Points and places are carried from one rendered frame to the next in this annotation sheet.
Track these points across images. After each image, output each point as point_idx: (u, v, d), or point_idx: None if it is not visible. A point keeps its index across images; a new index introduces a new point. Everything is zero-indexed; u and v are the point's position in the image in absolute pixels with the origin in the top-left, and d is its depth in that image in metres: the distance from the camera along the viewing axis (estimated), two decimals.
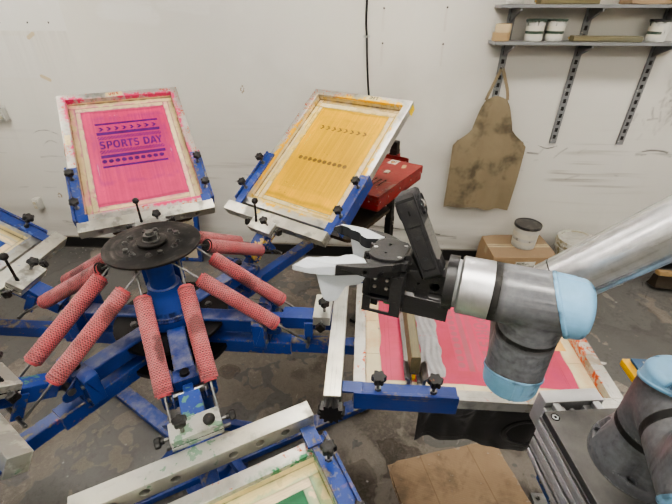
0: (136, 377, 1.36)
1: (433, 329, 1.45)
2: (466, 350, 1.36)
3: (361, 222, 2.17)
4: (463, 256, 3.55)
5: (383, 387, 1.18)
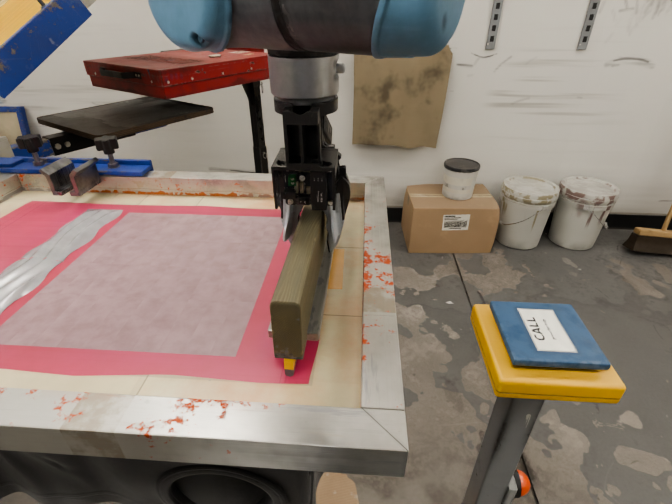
0: None
1: (68, 247, 0.63)
2: None
3: (148, 119, 1.36)
4: (388, 215, 2.73)
5: None
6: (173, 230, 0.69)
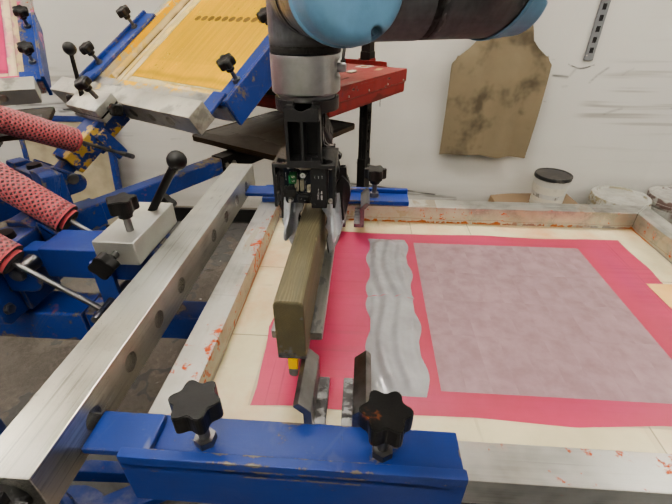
0: None
1: (405, 283, 0.64)
2: None
3: None
4: None
5: (225, 435, 0.37)
6: (481, 263, 0.70)
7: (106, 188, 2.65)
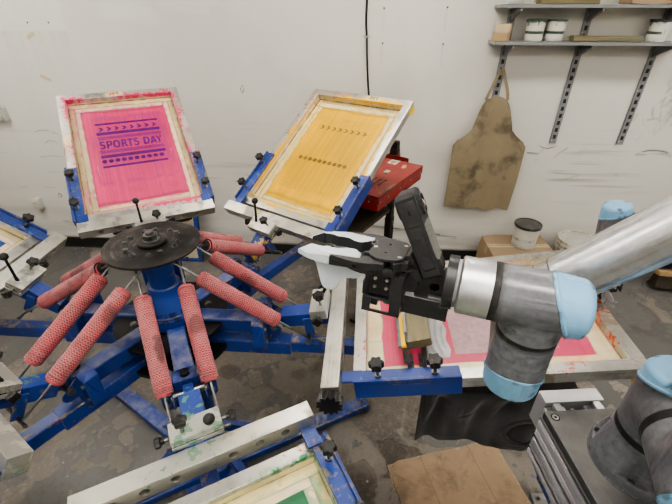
0: (136, 377, 1.36)
1: None
2: None
3: (361, 222, 2.17)
4: (464, 256, 3.55)
5: (383, 374, 1.15)
6: None
7: None
